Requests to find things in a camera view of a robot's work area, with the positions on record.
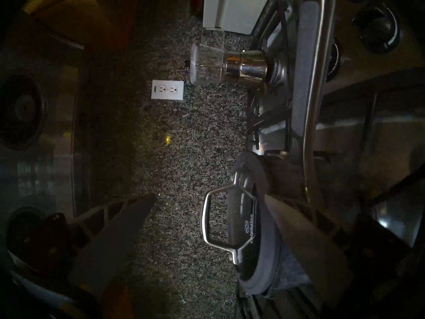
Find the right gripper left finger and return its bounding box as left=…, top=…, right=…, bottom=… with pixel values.
left=66, top=193, right=157, bottom=299

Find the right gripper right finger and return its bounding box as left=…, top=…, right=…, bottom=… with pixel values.
left=264, top=194, right=354, bottom=297

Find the glass pot lid grey rim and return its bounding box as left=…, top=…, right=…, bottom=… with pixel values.
left=202, top=151, right=283, bottom=296

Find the stainless gas cooktop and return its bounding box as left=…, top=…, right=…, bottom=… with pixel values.
left=234, top=0, right=425, bottom=319

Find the stainless range hood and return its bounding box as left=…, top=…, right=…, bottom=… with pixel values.
left=0, top=9, right=92, bottom=222

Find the glass blender jar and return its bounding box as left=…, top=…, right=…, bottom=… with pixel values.
left=190, top=43, right=276, bottom=89

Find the wooden corner upper cabinet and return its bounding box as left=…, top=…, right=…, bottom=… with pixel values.
left=20, top=0, right=140, bottom=51

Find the white toaster oven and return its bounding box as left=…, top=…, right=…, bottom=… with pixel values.
left=203, top=0, right=271, bottom=35

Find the white double wall outlet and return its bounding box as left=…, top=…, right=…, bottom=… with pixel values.
left=151, top=80, right=185, bottom=100

